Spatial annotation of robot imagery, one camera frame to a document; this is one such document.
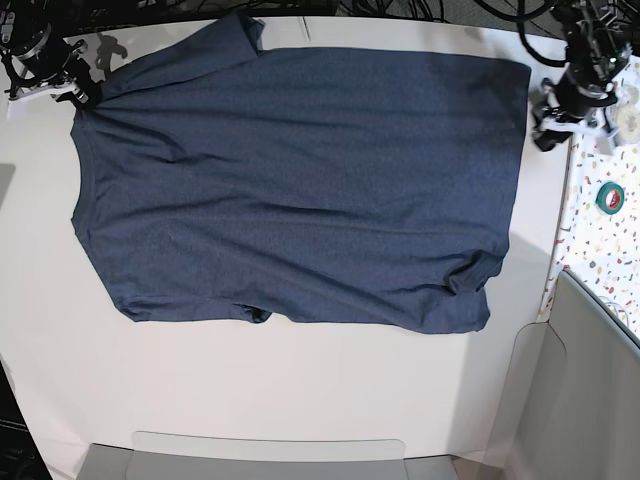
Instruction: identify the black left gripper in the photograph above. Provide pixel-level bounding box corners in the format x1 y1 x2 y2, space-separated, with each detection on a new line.
532 73 618 152

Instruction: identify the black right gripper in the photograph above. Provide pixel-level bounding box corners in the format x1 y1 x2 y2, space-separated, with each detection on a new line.
9 34 103 111

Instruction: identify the navy blue t-shirt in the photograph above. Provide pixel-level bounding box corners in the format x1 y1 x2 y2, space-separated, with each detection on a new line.
71 14 531 334

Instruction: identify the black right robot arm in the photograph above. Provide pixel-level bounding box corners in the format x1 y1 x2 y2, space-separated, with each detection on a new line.
1 1 102 110

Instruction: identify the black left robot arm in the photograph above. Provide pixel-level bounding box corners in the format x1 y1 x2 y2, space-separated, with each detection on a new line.
516 1 639 155

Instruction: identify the clear tape dispenser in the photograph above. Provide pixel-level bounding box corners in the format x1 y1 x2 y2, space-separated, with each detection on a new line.
613 85 639 146

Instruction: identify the green tape roll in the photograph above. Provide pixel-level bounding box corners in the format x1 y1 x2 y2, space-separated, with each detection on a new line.
596 182 625 216

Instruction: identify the terrazzo patterned side table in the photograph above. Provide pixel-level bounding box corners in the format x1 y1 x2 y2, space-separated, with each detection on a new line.
539 56 639 335

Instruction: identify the grey plastic bin right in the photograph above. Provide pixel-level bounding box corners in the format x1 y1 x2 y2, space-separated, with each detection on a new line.
481 271 639 479

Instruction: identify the grey plastic bin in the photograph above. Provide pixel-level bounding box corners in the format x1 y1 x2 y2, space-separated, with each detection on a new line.
78 431 457 479
481 271 639 479

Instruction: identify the grey plastic bin front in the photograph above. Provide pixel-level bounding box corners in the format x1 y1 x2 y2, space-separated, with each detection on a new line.
78 431 457 479

